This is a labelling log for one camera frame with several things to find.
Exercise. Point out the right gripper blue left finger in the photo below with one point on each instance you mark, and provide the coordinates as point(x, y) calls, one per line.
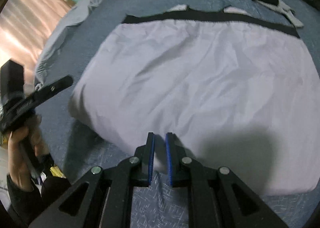
point(102, 197)

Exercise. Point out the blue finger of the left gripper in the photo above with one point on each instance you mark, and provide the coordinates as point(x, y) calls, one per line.
point(47, 92)

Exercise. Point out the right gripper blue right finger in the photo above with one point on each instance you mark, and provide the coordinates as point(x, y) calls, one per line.
point(216, 197)

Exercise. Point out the grey and black jacket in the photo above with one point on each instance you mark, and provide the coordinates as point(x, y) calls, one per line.
point(237, 91)

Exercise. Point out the person's left hand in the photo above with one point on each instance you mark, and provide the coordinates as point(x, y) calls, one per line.
point(18, 169)

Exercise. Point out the left gripper black tracker box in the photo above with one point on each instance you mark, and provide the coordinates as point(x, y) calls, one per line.
point(12, 83)

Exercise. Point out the light grey pillow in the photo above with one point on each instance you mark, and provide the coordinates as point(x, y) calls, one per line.
point(63, 31)

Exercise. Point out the pink curtain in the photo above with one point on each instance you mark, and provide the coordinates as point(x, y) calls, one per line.
point(25, 27)

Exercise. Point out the grey sweatpants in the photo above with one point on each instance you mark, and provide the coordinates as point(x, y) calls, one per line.
point(285, 10)

